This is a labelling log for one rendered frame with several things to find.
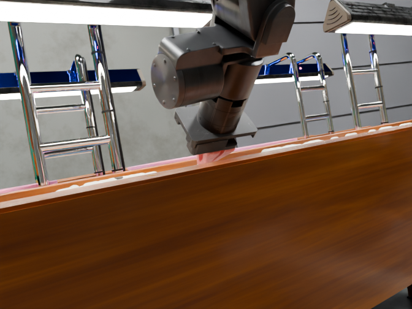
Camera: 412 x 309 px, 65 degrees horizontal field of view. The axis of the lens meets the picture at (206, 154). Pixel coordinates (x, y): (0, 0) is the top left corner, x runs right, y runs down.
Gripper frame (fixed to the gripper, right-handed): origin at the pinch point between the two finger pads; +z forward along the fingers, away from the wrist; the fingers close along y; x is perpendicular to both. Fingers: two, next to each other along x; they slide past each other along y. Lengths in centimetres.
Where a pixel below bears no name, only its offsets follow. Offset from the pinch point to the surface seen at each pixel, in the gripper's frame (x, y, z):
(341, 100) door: -127, -242, 115
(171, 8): -26.6, -3.2, -12.0
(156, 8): -26.6, -0.4, -11.8
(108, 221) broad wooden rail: 15.2, 18.7, -15.9
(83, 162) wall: -136, -6, 153
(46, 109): -47, 18, 26
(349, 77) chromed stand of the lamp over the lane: -31, -74, 11
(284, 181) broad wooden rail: 15.4, 2.4, -15.4
